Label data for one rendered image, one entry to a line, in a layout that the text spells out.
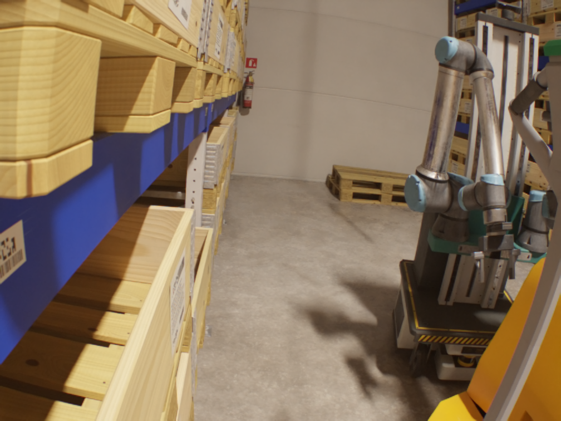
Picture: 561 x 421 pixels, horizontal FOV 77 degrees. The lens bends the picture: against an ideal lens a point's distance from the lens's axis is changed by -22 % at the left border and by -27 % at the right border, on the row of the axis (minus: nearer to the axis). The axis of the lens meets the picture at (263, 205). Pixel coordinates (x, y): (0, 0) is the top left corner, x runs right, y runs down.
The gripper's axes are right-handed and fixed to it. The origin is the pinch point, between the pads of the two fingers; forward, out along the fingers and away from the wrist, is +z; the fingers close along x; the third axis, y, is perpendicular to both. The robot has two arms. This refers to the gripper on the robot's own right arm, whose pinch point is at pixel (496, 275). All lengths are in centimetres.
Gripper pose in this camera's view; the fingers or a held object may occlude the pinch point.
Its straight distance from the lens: 149.0
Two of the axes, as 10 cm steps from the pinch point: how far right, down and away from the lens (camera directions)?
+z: 0.1, 9.9, -1.6
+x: -10.0, 0.2, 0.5
